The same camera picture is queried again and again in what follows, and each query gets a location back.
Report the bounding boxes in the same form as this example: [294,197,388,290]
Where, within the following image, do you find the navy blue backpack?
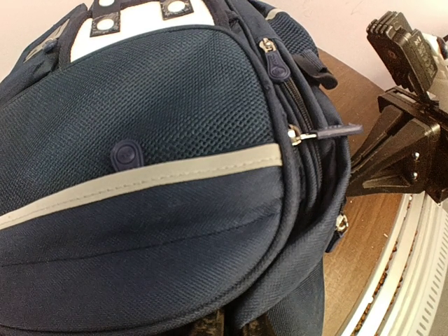
[1,1,363,335]

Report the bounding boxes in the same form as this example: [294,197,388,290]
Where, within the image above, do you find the front aluminium rail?
[337,192,447,335]

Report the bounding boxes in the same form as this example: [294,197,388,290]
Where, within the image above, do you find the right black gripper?
[346,88,447,203]

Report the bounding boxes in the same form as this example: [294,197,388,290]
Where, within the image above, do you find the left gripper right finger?
[241,314,270,336]

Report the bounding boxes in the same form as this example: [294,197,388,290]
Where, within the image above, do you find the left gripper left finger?
[185,307,226,336]

